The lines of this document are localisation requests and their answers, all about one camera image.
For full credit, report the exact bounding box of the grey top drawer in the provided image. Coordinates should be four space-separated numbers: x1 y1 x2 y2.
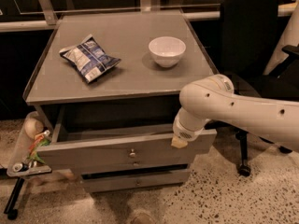
36 105 218 171

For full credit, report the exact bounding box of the clear plastic side tray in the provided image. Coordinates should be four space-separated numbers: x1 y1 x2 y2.
7 112 51 177

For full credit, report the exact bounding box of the black office chair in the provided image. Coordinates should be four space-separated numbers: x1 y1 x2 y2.
208 0 299 177

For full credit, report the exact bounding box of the metal soda can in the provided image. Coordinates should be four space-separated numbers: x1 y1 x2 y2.
12 162 29 173

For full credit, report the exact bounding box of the grey drawer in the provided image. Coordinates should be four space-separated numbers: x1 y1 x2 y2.
81 169 190 192
36 105 218 171
73 160 192 179

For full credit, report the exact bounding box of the grey drawer cabinet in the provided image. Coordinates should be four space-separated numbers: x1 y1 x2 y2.
22 10 223 194

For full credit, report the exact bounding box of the grey bottom drawer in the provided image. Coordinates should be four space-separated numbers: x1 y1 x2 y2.
81 169 190 192

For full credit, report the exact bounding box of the metal window railing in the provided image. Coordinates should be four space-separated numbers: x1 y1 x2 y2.
0 0 299 34

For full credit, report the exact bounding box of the black tray stand leg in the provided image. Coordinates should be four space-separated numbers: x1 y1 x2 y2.
4 177 24 220

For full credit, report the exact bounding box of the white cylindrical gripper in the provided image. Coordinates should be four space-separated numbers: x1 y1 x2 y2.
171 108 209 148

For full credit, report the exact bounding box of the green snack bag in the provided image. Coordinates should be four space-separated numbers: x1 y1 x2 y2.
27 130 51 164

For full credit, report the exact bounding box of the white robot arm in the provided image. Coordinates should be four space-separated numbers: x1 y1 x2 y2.
172 1 299 151

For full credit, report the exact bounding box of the beige round object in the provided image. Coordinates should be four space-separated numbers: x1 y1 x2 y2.
24 118 44 139

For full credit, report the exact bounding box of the white ceramic bowl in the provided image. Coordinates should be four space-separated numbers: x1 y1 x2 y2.
149 36 186 68

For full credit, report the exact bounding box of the blue white chip bag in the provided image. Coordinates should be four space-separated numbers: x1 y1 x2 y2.
59 35 121 84

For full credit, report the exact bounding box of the grey middle drawer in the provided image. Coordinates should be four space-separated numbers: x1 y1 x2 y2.
73 160 192 179

